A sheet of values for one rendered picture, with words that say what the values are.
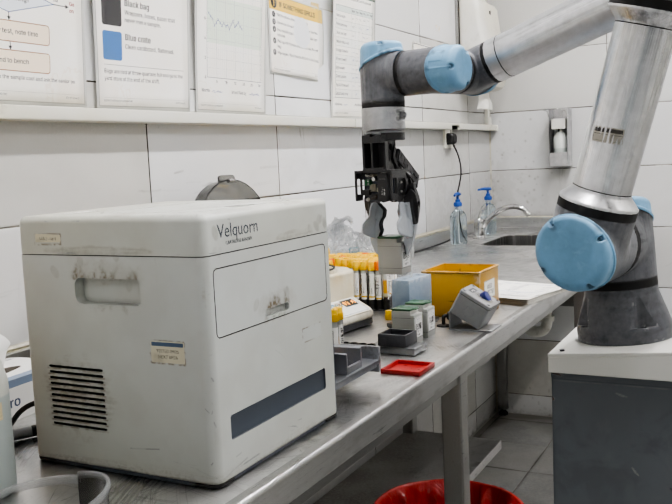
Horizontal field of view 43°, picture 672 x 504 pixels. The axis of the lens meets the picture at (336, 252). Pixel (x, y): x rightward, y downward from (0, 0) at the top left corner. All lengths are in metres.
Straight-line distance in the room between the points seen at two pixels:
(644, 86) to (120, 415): 0.81
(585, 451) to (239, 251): 0.72
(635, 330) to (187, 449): 0.75
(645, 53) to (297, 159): 1.29
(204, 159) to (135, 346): 1.06
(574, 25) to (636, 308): 0.46
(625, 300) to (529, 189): 2.53
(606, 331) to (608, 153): 0.30
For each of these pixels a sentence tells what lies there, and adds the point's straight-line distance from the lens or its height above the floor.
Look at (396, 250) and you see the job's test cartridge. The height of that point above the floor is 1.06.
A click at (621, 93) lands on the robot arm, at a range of 1.25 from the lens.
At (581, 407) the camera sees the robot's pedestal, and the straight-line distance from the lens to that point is 1.42.
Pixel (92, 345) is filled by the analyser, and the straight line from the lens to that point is 1.02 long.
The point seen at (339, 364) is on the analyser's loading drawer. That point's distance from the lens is 1.23.
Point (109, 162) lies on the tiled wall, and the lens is 1.74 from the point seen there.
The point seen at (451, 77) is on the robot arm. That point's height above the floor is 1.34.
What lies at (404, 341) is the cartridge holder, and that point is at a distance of 1.50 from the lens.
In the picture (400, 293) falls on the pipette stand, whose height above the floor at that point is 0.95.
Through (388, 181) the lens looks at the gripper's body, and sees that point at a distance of 1.43.
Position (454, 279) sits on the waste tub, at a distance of 1.81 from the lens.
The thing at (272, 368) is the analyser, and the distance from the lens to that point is 1.02.
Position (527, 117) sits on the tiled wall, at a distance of 3.91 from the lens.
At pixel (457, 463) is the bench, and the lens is 1.64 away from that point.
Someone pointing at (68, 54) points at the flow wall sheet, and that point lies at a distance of 1.67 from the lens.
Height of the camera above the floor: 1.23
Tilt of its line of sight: 6 degrees down
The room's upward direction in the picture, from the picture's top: 3 degrees counter-clockwise
